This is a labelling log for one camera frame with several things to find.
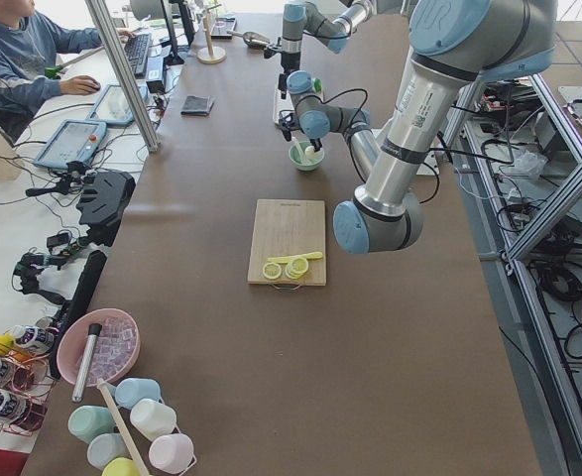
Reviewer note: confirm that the aluminium frame post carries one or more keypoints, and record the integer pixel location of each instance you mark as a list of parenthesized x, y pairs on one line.
[(115, 52)]

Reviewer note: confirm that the steel scoop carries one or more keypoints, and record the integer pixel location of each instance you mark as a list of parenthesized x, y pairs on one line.
[(251, 39)]

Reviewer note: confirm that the mint green bowl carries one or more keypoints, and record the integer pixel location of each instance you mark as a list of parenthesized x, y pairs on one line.
[(304, 167)]

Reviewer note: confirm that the white ceramic spoon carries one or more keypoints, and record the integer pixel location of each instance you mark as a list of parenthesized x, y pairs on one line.
[(300, 153)]

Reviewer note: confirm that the lower teach pendant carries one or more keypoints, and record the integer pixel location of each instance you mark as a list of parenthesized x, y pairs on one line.
[(73, 141)]

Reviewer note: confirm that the person in blue hoodie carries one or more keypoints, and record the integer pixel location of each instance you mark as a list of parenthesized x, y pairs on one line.
[(29, 44)]

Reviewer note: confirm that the pale blue cup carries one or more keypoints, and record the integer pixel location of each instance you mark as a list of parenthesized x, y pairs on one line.
[(104, 448)]

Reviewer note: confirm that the pink cup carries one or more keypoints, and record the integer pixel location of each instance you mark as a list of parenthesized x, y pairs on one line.
[(172, 453)]

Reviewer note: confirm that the steel muddler rod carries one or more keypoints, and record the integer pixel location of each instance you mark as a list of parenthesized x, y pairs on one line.
[(94, 331)]

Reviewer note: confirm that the white cup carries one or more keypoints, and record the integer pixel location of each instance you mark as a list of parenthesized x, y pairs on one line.
[(153, 419)]

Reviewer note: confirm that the pink bowl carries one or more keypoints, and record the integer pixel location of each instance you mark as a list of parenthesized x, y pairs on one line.
[(116, 350)]

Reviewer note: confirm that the black keyboard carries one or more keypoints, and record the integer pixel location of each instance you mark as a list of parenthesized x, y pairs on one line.
[(136, 51)]

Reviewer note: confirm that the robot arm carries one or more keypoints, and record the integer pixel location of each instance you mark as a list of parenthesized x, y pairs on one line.
[(303, 18), (451, 44)]

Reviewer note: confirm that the wooden cup rack pole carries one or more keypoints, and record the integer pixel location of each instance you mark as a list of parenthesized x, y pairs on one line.
[(123, 429)]

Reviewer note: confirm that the grey folded cloth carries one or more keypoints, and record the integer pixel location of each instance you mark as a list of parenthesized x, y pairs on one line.
[(197, 105)]

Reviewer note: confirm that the mint green cup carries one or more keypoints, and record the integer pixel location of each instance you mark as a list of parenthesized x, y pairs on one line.
[(88, 422)]

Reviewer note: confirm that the yellow cup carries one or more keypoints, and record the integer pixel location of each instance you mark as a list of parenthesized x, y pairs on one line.
[(121, 466)]

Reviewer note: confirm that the teach pendant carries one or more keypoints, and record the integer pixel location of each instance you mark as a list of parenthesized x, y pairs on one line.
[(73, 141), (111, 107)]

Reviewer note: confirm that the wooden cutting board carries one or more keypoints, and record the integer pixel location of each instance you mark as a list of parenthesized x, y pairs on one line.
[(287, 227)]

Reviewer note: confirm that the upper teach pendant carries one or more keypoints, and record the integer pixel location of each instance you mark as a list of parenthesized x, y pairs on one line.
[(111, 107)]

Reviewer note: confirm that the black headset device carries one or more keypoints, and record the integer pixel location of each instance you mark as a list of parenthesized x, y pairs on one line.
[(104, 197)]

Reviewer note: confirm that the copper wire bottle rack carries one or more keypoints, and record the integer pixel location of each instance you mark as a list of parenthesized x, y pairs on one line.
[(25, 378)]

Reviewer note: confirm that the cream rabbit tray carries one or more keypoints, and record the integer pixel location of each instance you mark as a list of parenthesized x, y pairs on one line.
[(282, 105)]

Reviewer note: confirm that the upper lemon slice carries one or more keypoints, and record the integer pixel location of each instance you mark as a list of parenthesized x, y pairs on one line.
[(271, 271)]

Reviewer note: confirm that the wooden mug tree stand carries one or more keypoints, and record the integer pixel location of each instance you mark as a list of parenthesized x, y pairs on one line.
[(210, 54)]

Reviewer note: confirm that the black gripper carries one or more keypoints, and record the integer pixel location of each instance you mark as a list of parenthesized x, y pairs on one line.
[(316, 144), (289, 59)]

